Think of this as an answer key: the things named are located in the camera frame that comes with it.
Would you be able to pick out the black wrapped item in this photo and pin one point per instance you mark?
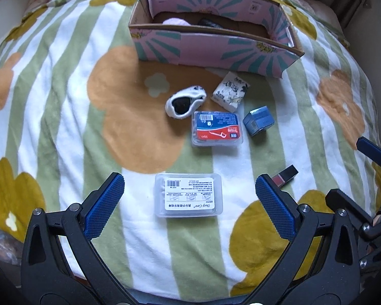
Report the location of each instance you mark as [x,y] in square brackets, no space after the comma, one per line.
[209,22]

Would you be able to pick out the clear plastic bag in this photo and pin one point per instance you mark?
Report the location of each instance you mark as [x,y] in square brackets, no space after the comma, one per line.
[3,244]

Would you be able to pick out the white label floss box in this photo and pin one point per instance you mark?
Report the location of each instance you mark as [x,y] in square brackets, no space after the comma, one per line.
[190,197]

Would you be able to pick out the white panda sock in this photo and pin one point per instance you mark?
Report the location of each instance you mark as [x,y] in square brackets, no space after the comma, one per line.
[190,93]

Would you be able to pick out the pink sunburst cardboard box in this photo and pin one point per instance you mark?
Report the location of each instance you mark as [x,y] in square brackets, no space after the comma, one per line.
[193,47]

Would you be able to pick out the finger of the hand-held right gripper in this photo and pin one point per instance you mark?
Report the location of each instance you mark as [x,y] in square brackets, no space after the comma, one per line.
[343,200]
[373,151]

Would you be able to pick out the pale pink bed sheet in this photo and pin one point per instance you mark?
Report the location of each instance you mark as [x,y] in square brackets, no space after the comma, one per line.
[324,12]

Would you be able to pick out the floral striped blanket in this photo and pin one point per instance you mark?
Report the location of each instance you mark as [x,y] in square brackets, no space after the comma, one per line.
[66,101]

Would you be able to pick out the small blue box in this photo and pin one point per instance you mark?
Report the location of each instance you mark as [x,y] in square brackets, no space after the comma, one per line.
[258,120]

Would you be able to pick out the black red lipstick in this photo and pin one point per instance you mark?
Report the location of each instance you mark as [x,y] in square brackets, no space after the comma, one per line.
[285,175]

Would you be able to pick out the red label floss box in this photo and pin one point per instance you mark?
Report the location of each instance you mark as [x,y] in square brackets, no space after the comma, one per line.
[217,130]

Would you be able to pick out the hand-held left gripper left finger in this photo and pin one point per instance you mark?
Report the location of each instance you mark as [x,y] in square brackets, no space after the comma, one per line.
[104,203]

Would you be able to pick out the white item inside box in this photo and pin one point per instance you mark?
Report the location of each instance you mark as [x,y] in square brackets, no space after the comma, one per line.
[177,22]

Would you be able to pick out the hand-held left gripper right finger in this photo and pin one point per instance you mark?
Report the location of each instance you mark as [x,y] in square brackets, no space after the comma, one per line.
[273,203]

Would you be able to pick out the white tissue pack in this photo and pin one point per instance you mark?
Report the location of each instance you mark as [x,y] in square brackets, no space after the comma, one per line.
[230,92]

